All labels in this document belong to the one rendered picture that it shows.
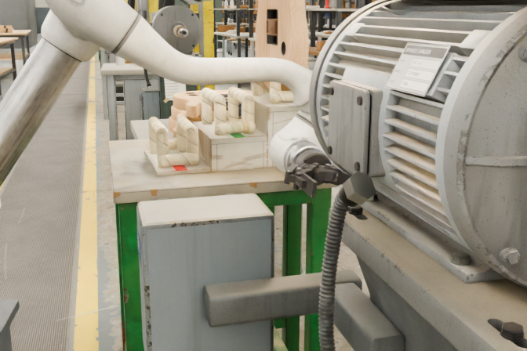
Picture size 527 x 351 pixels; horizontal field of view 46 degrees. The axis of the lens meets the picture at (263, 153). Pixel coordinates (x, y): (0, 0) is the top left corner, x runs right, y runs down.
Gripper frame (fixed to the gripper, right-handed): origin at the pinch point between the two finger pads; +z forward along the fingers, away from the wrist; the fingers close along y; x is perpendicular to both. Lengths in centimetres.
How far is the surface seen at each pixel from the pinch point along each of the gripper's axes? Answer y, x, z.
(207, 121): 13, -1, -76
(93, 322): 35, -109, -158
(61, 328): 49, -111, -155
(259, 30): 0, 27, -83
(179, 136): 21, -7, -76
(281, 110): -3, 7, -57
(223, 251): 31.0, 0.3, 35.9
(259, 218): 27.2, 4.8, 35.8
